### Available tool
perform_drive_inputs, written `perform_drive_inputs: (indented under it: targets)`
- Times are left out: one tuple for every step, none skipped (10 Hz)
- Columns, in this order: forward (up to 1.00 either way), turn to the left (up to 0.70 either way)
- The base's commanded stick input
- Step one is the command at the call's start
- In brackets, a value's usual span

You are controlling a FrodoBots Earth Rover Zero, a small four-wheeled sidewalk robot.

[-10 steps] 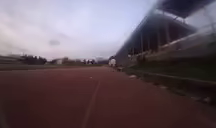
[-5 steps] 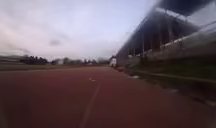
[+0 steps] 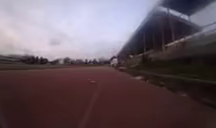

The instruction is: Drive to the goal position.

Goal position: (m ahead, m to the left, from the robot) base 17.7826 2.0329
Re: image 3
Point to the row of distant trees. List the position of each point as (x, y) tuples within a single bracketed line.
[(56, 61)]

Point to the roofed grandstand building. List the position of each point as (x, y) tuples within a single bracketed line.
[(166, 36)]

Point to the red running track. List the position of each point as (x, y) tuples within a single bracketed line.
[(46, 96)]

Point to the grass field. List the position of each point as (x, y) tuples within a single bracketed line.
[(29, 66)]

